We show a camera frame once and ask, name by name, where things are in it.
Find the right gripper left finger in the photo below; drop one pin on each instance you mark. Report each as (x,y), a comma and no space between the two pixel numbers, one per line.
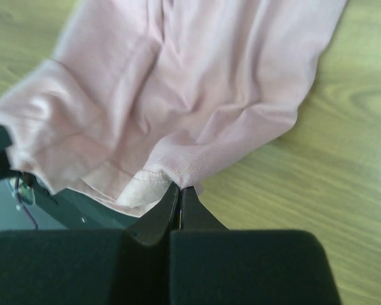
(153,226)

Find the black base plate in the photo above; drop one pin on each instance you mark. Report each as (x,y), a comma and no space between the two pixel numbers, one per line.
(24,207)

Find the dusty pink graphic t-shirt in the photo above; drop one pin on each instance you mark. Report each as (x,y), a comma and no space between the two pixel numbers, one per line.
(142,94)

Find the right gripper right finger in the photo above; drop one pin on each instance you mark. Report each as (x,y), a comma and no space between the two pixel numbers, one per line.
(194,216)

